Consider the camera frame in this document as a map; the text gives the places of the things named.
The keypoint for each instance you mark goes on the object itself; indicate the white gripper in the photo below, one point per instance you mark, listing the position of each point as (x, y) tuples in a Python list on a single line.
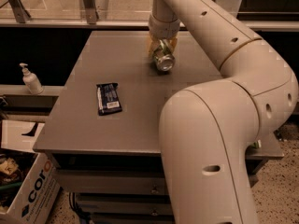
[(163, 28)]

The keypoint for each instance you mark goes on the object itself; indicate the green soda can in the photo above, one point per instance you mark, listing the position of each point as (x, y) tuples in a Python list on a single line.
[(163, 56)]

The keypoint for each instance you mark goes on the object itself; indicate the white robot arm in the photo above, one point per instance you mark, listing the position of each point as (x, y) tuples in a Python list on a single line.
[(205, 129)]

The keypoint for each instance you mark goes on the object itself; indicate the dark blue snack bar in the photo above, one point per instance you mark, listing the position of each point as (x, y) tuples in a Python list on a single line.
[(108, 100)]

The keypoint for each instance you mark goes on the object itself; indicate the grey drawer cabinet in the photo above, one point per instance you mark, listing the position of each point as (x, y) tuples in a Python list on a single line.
[(114, 161)]

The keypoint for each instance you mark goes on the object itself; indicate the white pump bottle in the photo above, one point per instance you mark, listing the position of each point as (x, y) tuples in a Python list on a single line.
[(31, 80)]

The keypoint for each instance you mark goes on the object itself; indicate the green chips bag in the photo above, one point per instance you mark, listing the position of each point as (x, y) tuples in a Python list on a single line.
[(256, 145)]

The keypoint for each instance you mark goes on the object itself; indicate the white cardboard box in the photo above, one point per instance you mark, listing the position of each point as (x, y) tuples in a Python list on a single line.
[(28, 189)]

